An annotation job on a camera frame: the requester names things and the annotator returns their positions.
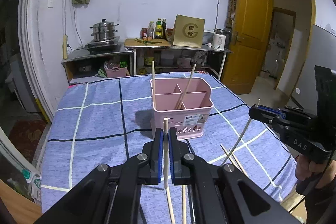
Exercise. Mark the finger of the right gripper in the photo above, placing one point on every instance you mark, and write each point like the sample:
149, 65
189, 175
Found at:
271, 122
260, 111

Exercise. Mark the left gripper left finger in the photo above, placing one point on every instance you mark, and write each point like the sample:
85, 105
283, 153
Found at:
111, 194

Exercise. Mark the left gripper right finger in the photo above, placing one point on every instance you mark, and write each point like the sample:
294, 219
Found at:
221, 194

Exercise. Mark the wooden chopstick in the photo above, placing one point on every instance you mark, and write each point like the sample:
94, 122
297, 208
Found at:
237, 142
233, 159
165, 154
153, 83
179, 104
238, 163
184, 205
170, 205

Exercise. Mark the metal kitchen shelf table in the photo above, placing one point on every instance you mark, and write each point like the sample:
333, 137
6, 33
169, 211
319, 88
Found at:
174, 57

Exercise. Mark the person's right hand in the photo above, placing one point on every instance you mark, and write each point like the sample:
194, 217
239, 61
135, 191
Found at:
310, 174

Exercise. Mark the blue checked tablecloth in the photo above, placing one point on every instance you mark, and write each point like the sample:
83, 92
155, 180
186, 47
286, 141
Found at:
116, 148

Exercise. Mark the pink chopstick basket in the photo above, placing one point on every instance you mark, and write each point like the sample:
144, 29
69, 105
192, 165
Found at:
191, 118

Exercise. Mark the white electric kettle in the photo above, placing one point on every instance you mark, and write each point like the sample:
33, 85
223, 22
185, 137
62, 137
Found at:
221, 38

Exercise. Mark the yellow wooden door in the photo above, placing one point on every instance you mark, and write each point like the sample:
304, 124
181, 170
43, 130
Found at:
248, 44

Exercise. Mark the gold cardboard box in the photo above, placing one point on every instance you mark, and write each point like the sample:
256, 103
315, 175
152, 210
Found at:
188, 32

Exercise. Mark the wooden cutting board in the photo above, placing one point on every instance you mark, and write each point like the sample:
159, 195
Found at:
138, 42

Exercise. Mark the pink storage basket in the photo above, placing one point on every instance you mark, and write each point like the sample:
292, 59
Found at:
116, 72

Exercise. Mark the green oil bottle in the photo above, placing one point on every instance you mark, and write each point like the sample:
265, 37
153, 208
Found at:
158, 29

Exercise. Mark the low metal side table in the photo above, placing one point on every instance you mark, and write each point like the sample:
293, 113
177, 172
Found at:
81, 66

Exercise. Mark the dark sauce bottle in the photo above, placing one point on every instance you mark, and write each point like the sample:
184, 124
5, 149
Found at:
164, 28

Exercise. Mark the clear plastic bottle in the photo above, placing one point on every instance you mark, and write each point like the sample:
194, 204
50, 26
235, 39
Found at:
150, 31

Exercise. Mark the red sauce jar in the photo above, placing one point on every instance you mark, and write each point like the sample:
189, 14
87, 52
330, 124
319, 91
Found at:
144, 33

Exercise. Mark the yellow power strip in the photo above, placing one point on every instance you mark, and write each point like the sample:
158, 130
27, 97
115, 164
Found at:
65, 46

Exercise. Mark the stainless steel steamer pot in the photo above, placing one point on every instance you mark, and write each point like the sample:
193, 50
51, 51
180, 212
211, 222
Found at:
103, 30

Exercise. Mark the white wall switch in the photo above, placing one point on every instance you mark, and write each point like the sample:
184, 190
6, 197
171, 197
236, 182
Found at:
50, 3

